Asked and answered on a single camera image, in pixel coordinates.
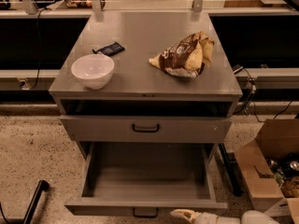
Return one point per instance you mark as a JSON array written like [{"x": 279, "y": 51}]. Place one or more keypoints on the brown yellow chip bag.
[{"x": 188, "y": 57}]

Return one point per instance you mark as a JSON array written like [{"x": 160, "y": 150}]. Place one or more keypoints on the grey drawer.
[
  {"x": 145, "y": 180},
  {"x": 145, "y": 129}
]

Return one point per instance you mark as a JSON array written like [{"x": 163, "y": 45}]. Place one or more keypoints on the dark blue snack bar wrapper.
[{"x": 110, "y": 49}]

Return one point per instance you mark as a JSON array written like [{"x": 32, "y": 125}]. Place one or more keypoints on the black floor bar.
[
  {"x": 42, "y": 186},
  {"x": 236, "y": 190}
]

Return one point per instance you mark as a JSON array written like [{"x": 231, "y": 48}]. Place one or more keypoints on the grey top drawer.
[{"x": 145, "y": 129}]

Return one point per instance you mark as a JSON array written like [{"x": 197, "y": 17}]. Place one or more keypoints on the grey metal drawer cabinet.
[{"x": 136, "y": 87}]

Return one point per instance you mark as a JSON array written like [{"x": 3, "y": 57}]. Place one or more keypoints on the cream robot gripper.
[{"x": 216, "y": 218}]

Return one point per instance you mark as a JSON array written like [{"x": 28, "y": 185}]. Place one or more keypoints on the white bowl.
[{"x": 93, "y": 71}]

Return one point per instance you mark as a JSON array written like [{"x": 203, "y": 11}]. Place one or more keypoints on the black floor bar right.
[{"x": 236, "y": 190}]

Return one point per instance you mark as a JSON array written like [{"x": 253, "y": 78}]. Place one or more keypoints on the cardboard box with cans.
[{"x": 277, "y": 139}]

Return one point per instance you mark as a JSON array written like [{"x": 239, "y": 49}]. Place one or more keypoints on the black floor bar left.
[{"x": 42, "y": 186}]

